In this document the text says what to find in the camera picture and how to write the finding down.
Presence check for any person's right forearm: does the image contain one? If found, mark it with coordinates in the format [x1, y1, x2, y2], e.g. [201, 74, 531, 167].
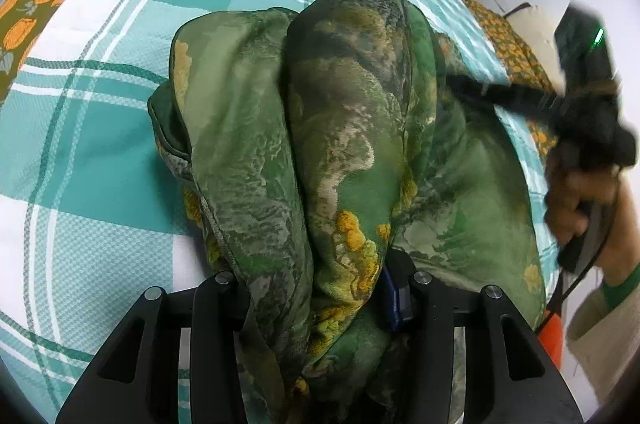
[567, 174, 640, 405]

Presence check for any black cable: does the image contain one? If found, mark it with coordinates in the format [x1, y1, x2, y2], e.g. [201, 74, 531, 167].
[547, 204, 617, 317]

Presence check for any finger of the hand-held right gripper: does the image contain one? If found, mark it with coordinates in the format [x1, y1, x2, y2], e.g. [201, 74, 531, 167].
[445, 74, 566, 119]

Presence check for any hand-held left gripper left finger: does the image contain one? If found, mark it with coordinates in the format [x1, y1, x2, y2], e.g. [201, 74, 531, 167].
[55, 271, 251, 424]

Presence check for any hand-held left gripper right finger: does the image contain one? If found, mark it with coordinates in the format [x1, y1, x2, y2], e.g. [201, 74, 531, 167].
[370, 249, 583, 424]

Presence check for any cream pillow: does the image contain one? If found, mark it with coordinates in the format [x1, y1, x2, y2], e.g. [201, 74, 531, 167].
[505, 4, 571, 94]

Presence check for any orange object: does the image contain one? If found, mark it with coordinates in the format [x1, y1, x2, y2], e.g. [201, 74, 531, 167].
[535, 311, 563, 367]

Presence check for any green floral print garment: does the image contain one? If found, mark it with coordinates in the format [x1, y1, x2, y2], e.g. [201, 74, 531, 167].
[147, 0, 548, 424]

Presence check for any teal checked bedsheet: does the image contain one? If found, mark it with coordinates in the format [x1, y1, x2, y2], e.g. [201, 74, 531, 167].
[0, 0, 561, 424]

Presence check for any person's right hand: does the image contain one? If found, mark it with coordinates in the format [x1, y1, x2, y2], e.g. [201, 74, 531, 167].
[542, 141, 621, 249]

